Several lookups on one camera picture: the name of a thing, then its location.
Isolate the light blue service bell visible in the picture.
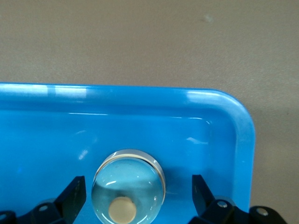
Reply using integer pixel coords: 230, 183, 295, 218
91, 149, 167, 224

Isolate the brown table mat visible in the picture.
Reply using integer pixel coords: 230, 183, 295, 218
0, 0, 299, 224

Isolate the blue plastic tray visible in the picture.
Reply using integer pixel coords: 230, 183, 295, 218
0, 83, 255, 224

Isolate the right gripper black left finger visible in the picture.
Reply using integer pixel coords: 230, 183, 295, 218
0, 175, 87, 224

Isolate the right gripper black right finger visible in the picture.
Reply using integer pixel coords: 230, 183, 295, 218
188, 174, 289, 224

